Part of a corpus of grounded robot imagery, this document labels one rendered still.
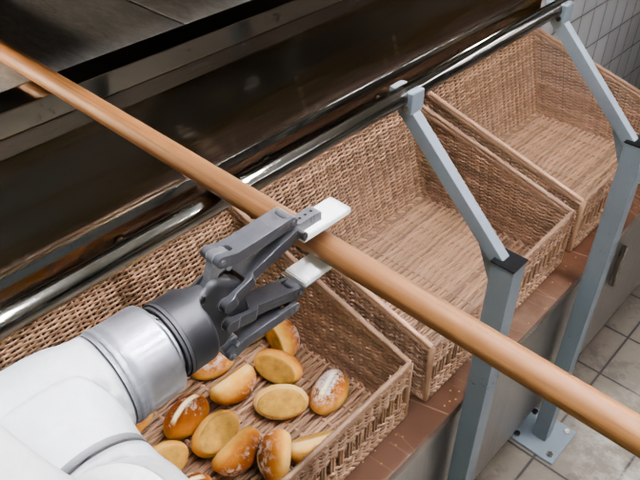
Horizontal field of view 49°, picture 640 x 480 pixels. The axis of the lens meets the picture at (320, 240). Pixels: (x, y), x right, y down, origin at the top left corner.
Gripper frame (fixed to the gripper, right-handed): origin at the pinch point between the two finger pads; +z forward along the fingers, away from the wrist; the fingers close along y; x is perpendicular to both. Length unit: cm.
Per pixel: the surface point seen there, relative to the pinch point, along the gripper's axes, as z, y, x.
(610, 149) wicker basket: 141, 61, -20
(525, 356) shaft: 0.3, -0.6, 24.3
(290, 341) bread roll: 22, 56, -30
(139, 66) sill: 14, 3, -54
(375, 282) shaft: -1.0, 0.0, 8.5
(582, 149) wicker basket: 136, 61, -26
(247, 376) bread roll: 11, 55, -29
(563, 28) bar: 85, 7, -17
